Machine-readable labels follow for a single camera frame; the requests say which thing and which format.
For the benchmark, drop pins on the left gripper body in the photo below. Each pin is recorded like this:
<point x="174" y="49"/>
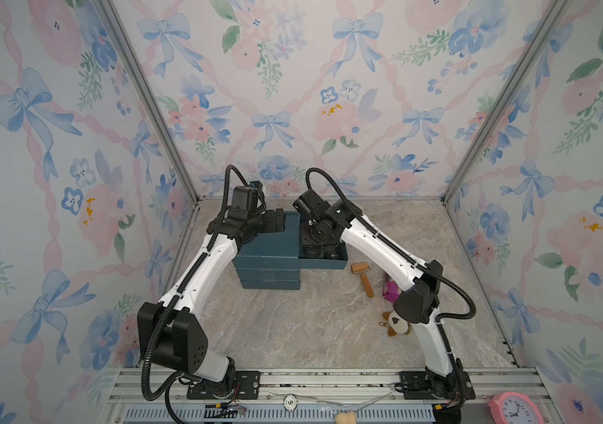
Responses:
<point x="266" y="223"/>

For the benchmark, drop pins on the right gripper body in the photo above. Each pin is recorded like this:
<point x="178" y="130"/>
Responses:
<point x="312" y="236"/>

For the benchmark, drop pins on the teal drawer cabinet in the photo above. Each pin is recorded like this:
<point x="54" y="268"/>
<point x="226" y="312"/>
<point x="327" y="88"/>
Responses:
<point x="271" y="260"/>

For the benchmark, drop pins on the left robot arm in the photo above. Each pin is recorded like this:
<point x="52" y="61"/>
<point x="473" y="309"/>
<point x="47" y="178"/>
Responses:
<point x="173" y="342"/>

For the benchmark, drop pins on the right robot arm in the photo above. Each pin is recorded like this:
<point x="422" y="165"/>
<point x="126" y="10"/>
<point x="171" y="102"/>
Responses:
<point x="418" y="304"/>

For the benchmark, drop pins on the purple snack bag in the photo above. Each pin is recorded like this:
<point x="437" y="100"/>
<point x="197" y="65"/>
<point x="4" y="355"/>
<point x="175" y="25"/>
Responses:
<point x="390" y="291"/>

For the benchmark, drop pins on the brown plush dog toy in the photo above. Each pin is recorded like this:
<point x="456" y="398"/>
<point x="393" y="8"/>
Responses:
<point x="394" y="324"/>

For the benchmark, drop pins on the pink alarm clock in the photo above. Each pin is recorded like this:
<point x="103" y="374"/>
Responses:
<point x="514" y="408"/>

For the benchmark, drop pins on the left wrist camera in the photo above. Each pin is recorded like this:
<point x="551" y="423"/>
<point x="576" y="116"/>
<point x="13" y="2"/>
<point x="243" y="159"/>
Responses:
<point x="249" y="198"/>

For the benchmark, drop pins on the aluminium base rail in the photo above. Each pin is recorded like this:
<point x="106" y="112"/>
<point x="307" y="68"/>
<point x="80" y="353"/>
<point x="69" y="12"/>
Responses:
<point x="280" y="396"/>

